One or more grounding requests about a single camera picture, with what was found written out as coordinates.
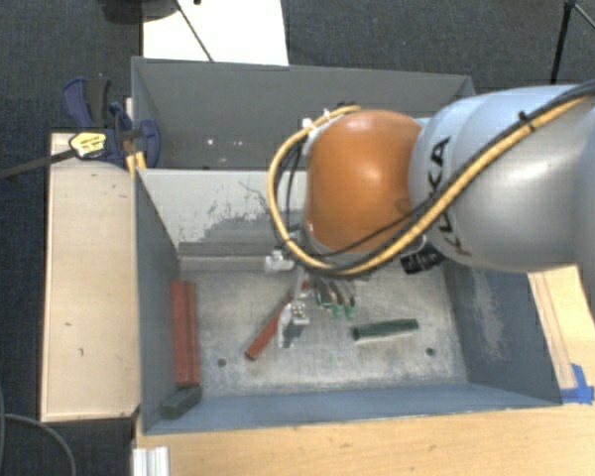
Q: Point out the grey metal bin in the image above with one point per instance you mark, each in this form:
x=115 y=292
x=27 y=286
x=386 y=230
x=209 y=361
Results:
x=327 y=360

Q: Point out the pale wood board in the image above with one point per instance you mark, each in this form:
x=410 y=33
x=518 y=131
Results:
x=89 y=275

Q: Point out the dark green flat block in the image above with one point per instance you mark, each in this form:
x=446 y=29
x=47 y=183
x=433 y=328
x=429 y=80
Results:
x=181 y=401
x=387 y=328

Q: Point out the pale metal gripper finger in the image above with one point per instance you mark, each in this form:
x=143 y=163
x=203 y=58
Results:
x=303 y=294
x=297 y=315

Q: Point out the black cylinder on white bracket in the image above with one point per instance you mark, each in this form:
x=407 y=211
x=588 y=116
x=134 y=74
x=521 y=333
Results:
x=421 y=260

